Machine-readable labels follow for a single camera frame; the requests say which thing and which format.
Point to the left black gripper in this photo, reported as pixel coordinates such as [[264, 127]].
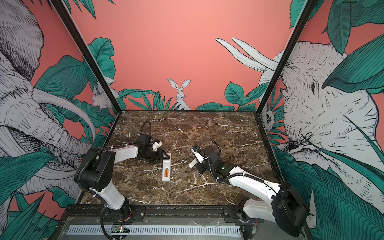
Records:
[[158, 156]]

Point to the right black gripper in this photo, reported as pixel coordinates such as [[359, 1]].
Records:
[[200, 168]]

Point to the white remote control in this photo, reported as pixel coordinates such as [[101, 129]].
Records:
[[166, 165]]

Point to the white battery cover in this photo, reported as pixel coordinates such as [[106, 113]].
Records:
[[193, 163]]

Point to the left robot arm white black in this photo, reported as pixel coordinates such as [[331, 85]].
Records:
[[94, 175]]

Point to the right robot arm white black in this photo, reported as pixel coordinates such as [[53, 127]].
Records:
[[278, 203]]

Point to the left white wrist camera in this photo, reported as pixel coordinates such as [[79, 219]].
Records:
[[156, 145]]

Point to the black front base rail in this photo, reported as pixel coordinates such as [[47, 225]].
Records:
[[230, 213]]

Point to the left black frame post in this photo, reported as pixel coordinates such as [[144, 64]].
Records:
[[84, 49]]

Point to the black frame post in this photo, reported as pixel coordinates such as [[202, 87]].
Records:
[[302, 21], [84, 49]]

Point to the white slotted cable duct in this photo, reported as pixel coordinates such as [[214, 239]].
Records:
[[140, 230]]

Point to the right black frame post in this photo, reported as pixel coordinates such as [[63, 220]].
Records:
[[302, 21]]

